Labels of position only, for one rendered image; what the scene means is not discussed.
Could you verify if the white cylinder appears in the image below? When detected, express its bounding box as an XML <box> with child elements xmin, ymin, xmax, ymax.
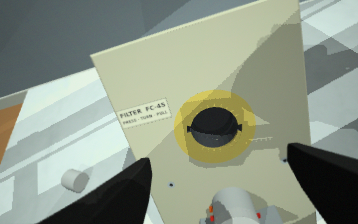
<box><xmin>61</xmin><ymin>169</ymin><xmax>89</xmax><ymax>191</ymax></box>

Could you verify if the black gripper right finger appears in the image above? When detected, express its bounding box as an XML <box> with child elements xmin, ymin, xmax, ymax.
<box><xmin>287</xmin><ymin>143</ymin><xmax>358</xmax><ymax>224</ymax></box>

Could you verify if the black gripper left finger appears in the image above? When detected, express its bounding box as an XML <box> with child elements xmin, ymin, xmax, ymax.
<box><xmin>35</xmin><ymin>157</ymin><xmax>152</xmax><ymax>224</ymax></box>

